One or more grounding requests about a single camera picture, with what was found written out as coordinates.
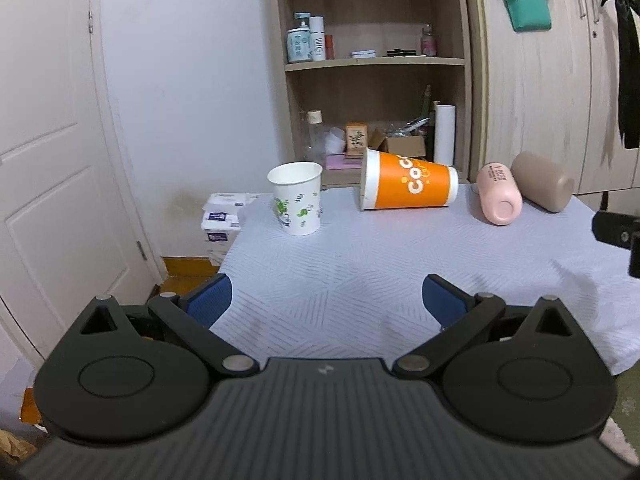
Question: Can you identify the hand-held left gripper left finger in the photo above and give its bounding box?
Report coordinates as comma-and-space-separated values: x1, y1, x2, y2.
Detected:
77, 273, 260, 379

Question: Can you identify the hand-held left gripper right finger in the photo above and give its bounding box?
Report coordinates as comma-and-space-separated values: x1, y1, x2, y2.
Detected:
393, 273, 577, 379

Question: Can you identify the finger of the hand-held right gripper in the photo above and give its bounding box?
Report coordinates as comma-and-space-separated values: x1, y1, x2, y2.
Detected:
591, 211, 640, 278

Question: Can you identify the orange paper cup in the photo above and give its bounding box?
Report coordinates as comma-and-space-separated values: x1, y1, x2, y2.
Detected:
360, 147, 460, 212

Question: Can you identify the brown cup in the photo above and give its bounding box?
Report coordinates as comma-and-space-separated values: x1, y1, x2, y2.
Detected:
510, 151, 576, 213

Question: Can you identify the white leaf-print paper cup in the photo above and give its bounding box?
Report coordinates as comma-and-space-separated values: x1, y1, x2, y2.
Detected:
267, 161, 324, 237

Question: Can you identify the purple-label tissue pack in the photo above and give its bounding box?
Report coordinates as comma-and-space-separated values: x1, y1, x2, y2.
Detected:
204, 230, 242, 265
200, 209, 242, 234

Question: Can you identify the pale patterned tablecloth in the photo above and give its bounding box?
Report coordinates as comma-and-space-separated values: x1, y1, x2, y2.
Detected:
209, 180, 640, 377

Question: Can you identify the white tissue pack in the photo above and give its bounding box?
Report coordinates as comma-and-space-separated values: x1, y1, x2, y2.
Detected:
204, 192, 261, 214

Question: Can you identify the pink bottle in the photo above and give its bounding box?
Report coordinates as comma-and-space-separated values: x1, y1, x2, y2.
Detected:
476, 162, 524, 226
420, 24, 439, 58

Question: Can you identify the wooden wardrobe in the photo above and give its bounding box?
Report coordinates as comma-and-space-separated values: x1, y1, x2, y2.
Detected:
462, 0, 640, 197

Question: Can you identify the black hanging garment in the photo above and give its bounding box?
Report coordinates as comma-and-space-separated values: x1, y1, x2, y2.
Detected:
600, 0, 640, 151

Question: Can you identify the cardboard box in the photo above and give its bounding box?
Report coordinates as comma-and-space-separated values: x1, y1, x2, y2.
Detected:
369, 127, 427, 162

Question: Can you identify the white paper roll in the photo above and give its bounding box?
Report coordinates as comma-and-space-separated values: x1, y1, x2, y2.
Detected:
433, 104, 457, 167

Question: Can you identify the pink flat box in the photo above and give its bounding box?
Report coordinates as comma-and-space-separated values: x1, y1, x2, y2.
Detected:
325, 154, 364, 171

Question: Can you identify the brown plant-print box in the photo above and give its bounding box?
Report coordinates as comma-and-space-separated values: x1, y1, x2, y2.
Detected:
345, 122, 370, 160

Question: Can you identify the clear bottle with cork lid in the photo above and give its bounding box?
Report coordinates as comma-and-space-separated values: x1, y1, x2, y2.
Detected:
300, 109, 327, 163

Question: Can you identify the white door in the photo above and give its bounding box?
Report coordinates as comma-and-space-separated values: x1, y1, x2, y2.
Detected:
0, 0, 167, 363

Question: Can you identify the white fluffy mat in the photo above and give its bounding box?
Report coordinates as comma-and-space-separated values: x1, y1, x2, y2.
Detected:
597, 416, 640, 467

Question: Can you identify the wooden shelf unit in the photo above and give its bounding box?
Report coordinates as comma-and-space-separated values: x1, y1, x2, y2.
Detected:
265, 0, 488, 190

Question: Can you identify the brown paper bag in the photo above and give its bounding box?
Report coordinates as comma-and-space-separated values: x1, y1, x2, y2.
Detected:
0, 428, 39, 467

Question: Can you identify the teal pump bottle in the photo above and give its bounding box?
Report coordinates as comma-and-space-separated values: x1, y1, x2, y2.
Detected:
286, 12, 314, 64

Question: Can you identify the white tall bottle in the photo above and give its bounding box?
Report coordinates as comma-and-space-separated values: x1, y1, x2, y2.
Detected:
309, 16, 327, 62

